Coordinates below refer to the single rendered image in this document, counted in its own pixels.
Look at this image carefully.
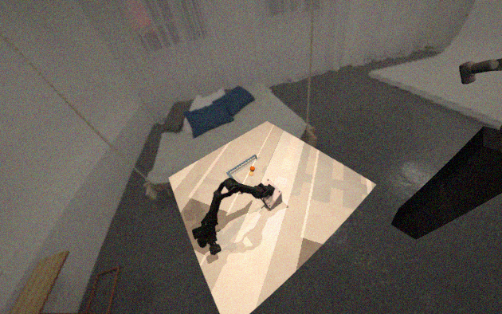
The clear l-shaped low wall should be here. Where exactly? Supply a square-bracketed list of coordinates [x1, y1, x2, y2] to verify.
[230, 156, 257, 176]

